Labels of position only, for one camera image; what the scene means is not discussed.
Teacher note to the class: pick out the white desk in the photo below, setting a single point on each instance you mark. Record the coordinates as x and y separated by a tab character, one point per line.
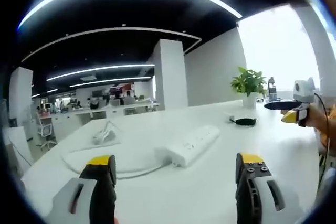
204	187

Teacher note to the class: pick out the white office chair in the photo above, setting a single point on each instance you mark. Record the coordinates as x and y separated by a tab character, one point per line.
46	129

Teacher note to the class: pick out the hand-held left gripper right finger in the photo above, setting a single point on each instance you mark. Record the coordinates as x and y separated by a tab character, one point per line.
248	195

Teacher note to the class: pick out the clear plastic bag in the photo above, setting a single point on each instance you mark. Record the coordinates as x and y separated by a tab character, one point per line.
103	136

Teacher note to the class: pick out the white power strip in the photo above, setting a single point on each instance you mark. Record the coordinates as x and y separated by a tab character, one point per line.
195	142

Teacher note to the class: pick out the person's right hand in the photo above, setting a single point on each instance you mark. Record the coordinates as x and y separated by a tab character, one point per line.
315	120

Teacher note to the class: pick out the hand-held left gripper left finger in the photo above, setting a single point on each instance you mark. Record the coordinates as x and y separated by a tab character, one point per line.
101	197

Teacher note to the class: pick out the green potted plant white pot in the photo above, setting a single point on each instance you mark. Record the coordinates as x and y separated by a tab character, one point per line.
249	82

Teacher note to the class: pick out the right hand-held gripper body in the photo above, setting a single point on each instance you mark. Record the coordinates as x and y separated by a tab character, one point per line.
303	90

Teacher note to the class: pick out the thin ceiling light strip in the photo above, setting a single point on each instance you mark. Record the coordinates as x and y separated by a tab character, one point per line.
113	31

